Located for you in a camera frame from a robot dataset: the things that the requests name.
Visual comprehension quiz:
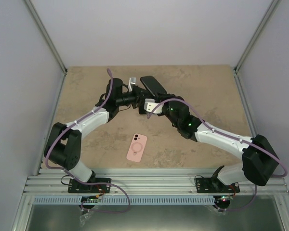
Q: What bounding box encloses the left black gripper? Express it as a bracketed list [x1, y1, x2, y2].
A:
[117, 86, 154, 109]

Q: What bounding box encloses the black phone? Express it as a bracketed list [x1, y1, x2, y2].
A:
[140, 76, 167, 96]

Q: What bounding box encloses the black phone case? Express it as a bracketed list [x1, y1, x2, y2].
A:
[138, 107, 148, 115]

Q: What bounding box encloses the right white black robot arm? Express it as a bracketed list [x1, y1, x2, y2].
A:
[149, 98, 279, 192]

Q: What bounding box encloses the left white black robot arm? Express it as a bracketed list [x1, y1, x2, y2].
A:
[44, 77, 153, 192]

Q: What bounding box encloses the pink phone case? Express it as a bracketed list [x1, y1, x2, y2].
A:
[126, 133, 147, 163]

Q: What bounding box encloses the left circuit board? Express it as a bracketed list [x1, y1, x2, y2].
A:
[80, 195, 103, 204]

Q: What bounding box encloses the circuit board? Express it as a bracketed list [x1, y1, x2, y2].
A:
[215, 195, 234, 203]
[80, 195, 103, 204]

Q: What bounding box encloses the right circuit board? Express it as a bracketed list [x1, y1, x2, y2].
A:
[215, 195, 234, 203]

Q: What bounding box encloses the clear plastic bag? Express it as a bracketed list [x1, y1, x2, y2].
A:
[79, 211, 93, 227]

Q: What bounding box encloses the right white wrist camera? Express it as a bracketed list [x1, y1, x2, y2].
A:
[144, 99, 164, 115]

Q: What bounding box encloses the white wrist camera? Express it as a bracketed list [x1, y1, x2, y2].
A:
[128, 77, 136, 92]
[144, 99, 164, 115]

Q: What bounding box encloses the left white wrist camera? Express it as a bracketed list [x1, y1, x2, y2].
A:
[128, 77, 136, 92]

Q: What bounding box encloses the left corner aluminium post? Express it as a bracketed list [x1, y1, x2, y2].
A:
[24, 0, 68, 74]

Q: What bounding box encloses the corner aluminium post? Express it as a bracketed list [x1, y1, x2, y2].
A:
[24, 0, 68, 74]
[233, 0, 280, 73]

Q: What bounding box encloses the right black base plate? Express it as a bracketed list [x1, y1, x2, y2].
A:
[194, 177, 236, 193]

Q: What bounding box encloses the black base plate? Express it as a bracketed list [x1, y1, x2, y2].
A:
[194, 177, 236, 193]
[67, 178, 111, 194]

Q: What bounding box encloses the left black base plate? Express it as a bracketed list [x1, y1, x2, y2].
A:
[67, 178, 111, 194]

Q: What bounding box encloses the aluminium rail frame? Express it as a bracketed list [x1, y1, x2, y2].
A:
[23, 167, 289, 194]

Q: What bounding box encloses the grey slotted cable duct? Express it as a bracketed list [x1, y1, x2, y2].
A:
[33, 195, 216, 205]

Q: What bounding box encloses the right corner aluminium post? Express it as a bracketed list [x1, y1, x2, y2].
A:
[233, 0, 280, 73]

